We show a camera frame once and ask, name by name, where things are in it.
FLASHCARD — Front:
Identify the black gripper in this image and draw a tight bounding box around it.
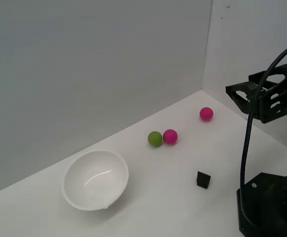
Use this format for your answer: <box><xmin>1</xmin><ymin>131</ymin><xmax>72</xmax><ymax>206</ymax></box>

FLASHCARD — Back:
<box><xmin>225</xmin><ymin>64</ymin><xmax>287</xmax><ymax>124</ymax></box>

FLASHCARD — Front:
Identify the black foam box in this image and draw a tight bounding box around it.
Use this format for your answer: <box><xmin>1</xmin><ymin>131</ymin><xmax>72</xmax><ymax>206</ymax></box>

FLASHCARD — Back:
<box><xmin>196</xmin><ymin>171</ymin><xmax>211</xmax><ymax>190</ymax></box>

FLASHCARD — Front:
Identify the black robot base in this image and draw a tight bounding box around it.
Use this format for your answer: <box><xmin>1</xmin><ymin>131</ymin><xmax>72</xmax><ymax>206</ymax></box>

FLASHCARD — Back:
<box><xmin>236</xmin><ymin>172</ymin><xmax>287</xmax><ymax>237</ymax></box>

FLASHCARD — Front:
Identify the white bowl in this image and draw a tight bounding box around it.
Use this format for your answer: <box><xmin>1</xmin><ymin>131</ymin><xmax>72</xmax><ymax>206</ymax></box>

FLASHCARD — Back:
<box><xmin>62</xmin><ymin>150</ymin><xmax>129</xmax><ymax>211</ymax></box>

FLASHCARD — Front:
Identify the pink ball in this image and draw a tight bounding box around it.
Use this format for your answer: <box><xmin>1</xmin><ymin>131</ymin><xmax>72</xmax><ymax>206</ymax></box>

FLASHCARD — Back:
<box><xmin>162</xmin><ymin>129</ymin><xmax>178</xmax><ymax>145</ymax></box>
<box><xmin>199</xmin><ymin>107</ymin><xmax>214</xmax><ymax>122</ymax></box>

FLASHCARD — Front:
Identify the green ball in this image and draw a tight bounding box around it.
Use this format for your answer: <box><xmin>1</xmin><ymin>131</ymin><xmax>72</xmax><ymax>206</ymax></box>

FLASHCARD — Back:
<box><xmin>147</xmin><ymin>131</ymin><xmax>163</xmax><ymax>147</ymax></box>

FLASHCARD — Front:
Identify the thick black camera cable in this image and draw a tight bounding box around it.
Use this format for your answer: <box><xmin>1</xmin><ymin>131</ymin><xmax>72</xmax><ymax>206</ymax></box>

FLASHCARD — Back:
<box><xmin>239</xmin><ymin>41</ymin><xmax>287</xmax><ymax>228</ymax></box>

